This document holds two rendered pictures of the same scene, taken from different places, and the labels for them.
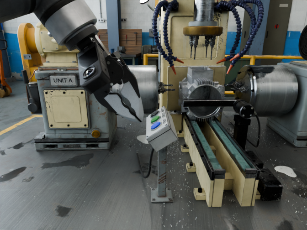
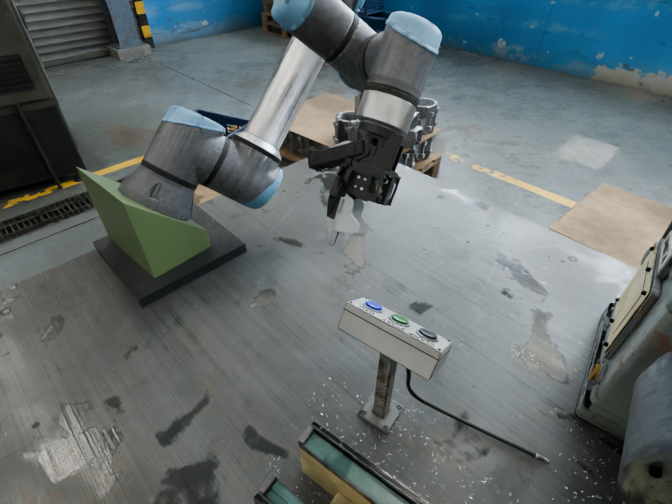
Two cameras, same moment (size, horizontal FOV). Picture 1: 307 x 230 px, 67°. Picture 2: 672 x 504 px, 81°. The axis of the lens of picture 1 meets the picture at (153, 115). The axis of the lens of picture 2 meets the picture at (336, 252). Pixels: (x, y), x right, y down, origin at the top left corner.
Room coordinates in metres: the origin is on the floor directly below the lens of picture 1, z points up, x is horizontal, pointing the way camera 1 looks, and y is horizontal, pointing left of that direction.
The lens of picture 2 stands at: (0.80, -0.40, 1.57)
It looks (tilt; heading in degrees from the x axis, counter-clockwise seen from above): 41 degrees down; 127
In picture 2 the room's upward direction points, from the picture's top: straight up
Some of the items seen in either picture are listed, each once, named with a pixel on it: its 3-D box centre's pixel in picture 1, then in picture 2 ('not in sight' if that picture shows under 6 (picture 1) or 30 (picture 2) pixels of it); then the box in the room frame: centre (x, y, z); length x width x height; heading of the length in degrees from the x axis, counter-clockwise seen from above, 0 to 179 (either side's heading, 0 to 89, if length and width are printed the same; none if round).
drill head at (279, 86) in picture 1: (267, 91); not in sight; (1.11, -0.56, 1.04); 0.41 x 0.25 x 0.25; 91
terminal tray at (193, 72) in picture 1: (199, 75); not in sight; (1.14, -0.23, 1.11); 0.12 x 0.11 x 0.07; 1
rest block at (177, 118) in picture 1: (174, 121); not in sight; (1.17, -0.11, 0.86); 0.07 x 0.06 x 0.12; 91
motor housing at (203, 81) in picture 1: (199, 96); not in sight; (1.10, -0.23, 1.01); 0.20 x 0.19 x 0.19; 1
